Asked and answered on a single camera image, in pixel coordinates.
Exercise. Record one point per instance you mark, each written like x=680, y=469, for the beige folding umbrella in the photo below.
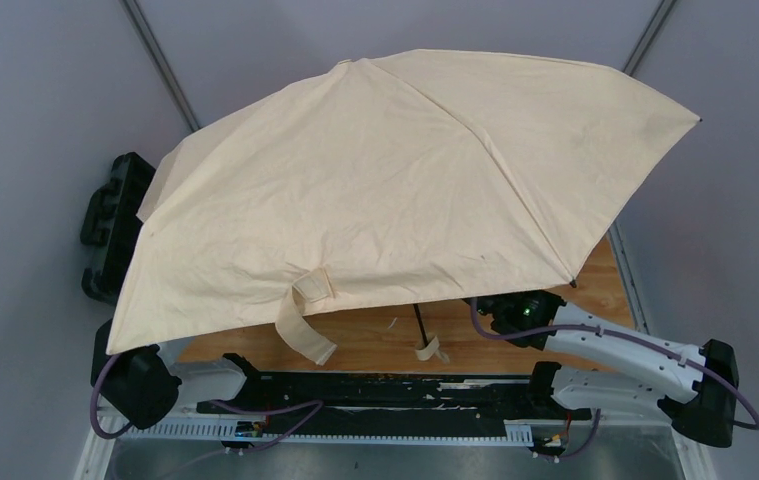
x=423, y=176

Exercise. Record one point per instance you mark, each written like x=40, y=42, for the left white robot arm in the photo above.
x=145, y=384

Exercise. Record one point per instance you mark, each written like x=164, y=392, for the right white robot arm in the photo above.
x=694, y=388

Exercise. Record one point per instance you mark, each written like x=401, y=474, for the black poker chip case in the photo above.
x=111, y=226

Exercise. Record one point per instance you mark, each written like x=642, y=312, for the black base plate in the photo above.
x=387, y=404

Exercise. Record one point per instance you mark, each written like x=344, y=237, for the aluminium frame rail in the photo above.
x=247, y=431

